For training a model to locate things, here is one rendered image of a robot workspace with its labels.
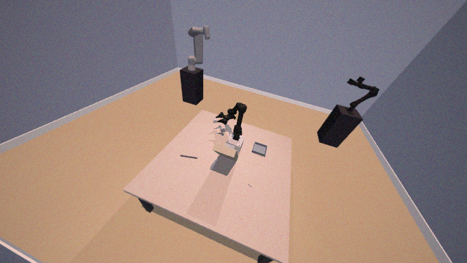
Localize beige service panel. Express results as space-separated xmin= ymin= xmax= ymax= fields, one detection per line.
xmin=213 ymin=143 xmax=238 ymax=161

